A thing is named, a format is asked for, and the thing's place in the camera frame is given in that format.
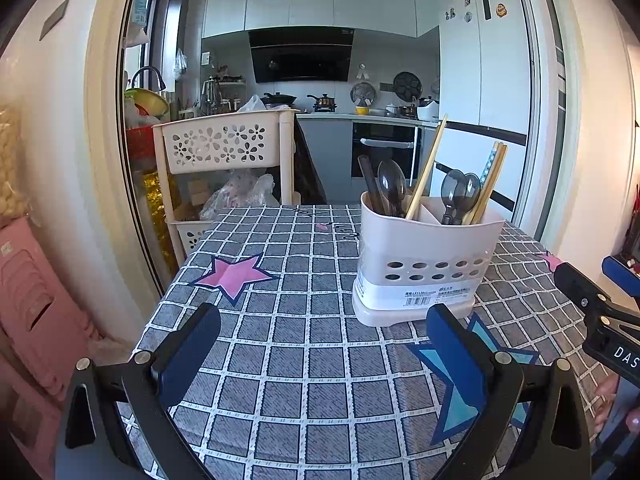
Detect grey checkered star tablecloth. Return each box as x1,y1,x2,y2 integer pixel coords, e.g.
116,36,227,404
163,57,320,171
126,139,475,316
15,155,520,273
122,204,621,480

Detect round black hanging pan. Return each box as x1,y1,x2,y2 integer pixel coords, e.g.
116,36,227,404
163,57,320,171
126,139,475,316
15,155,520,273
393,71,423,100

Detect white plastic utensil holder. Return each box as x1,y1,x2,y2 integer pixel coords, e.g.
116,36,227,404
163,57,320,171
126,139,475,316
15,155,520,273
351,191,506,327

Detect yellow-green basin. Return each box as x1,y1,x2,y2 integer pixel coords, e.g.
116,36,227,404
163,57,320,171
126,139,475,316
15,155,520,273
125,88,171,116

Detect clear plastic bag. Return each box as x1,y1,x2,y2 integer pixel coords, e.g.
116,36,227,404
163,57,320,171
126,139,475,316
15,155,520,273
200,172,279,221

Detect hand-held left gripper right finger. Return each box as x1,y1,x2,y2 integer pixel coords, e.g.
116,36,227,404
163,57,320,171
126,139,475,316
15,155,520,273
426,304,594,480

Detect black range hood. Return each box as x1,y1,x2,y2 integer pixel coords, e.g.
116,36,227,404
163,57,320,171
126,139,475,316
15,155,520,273
248,27,357,84

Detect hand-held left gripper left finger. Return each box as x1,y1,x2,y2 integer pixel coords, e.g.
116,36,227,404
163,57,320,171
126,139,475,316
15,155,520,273
64,301,223,480

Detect bag of beige puffed snacks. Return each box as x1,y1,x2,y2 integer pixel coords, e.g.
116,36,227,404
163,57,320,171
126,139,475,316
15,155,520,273
0,105,31,221

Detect cream plastic storage rack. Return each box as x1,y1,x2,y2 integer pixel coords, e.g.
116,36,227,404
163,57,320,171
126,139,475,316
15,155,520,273
152,109,297,268

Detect grey wall plate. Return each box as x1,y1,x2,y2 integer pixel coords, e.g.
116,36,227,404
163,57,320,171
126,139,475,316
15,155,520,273
40,0,71,40

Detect person's right hand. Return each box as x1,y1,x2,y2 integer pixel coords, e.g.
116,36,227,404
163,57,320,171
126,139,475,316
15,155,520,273
595,375,640,436

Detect white upper kitchen cabinets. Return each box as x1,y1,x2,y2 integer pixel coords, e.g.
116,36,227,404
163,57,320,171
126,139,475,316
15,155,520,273
202,0,441,39

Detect pink plastic stool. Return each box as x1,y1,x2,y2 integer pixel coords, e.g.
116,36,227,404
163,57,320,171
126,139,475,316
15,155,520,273
0,220,101,401
0,360,66,480

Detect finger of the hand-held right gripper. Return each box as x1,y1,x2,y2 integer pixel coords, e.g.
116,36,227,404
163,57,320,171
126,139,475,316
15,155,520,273
554,261,640,331
602,256,640,288

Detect white rice cooker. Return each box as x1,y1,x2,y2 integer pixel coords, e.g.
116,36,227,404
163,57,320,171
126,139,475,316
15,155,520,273
417,96,441,122

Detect round grey hanging strainer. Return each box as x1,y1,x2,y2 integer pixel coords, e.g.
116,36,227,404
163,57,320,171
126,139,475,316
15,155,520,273
350,81,377,107

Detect cream sliding door frame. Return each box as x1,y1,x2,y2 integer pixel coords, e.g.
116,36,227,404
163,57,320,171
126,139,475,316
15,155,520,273
82,0,583,301

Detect curved kitchen faucet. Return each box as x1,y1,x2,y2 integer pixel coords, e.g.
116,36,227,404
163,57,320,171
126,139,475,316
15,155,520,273
131,66,167,93

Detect black built-in oven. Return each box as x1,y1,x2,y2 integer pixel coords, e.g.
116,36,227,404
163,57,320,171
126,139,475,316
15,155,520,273
351,122,420,181

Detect red and black object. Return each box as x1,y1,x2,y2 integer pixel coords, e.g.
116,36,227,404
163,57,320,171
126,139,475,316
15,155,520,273
617,220,640,261

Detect white refrigerator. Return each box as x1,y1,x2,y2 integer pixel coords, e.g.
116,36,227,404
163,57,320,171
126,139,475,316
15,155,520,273
431,0,540,221

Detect gold foil package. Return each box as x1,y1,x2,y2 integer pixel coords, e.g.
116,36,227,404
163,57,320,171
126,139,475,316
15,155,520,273
137,170,181,271

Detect red plastic basket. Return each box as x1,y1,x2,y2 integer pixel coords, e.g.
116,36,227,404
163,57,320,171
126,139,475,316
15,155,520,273
125,127,156,171

